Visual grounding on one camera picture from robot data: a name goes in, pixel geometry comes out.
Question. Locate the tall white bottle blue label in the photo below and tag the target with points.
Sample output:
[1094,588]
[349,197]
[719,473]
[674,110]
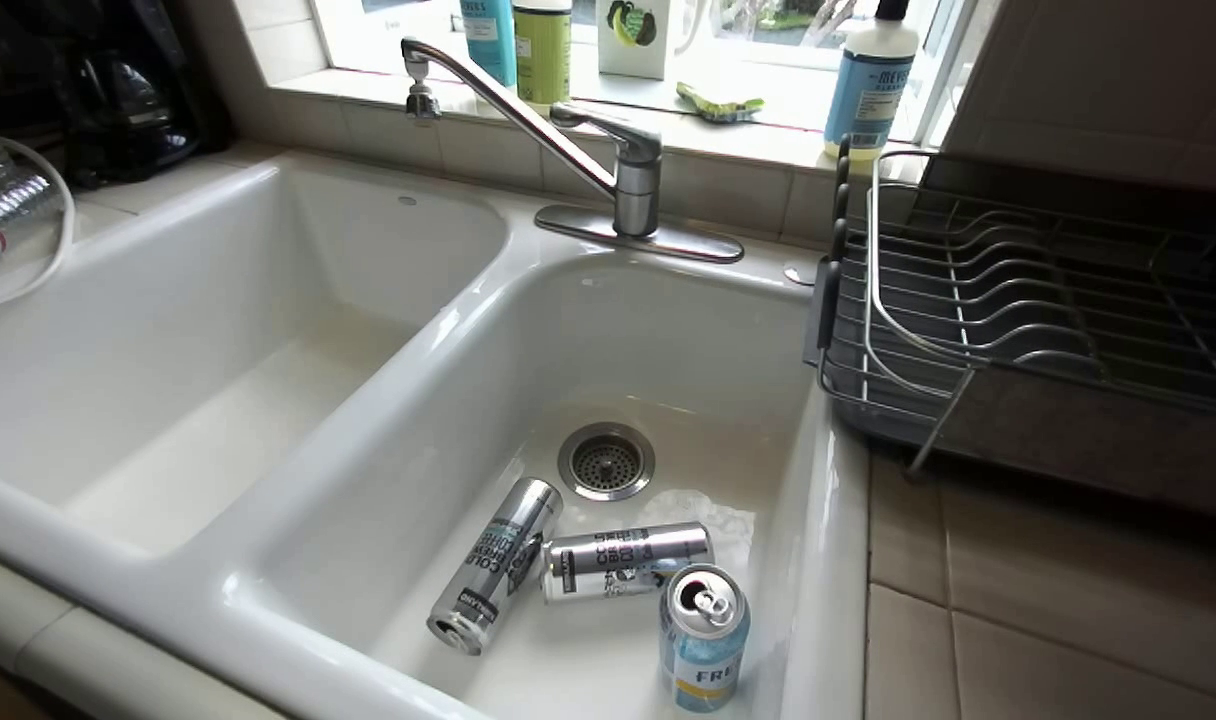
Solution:
[490,33]

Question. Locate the spray bottle green label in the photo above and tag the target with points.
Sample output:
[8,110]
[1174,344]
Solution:
[540,63]

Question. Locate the small pump bottle blue label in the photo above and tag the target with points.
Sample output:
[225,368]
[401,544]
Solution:
[870,80]

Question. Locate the metal drain strainer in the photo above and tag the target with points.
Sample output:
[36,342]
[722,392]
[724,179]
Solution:
[604,462]

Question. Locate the chrome sink faucet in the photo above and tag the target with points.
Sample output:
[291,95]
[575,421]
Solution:
[628,174]

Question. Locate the short silver can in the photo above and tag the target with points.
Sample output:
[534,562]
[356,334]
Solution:
[627,562]

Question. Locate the tall slim silver can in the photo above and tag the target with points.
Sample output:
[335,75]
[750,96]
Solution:
[492,565]

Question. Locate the green sponge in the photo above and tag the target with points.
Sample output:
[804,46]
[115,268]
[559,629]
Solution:
[719,100]

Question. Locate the white double basin sink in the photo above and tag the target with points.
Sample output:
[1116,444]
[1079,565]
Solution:
[369,532]

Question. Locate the blue drink can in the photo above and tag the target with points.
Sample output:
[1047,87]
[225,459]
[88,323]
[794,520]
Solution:
[707,644]

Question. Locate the white box green print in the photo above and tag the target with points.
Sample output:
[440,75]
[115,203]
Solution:
[635,33]

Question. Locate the grey dish rack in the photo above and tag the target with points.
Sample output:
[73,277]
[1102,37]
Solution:
[1033,304]

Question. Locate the black bag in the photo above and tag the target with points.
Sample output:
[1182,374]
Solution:
[101,80]

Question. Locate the white window frame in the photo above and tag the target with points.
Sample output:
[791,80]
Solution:
[952,67]

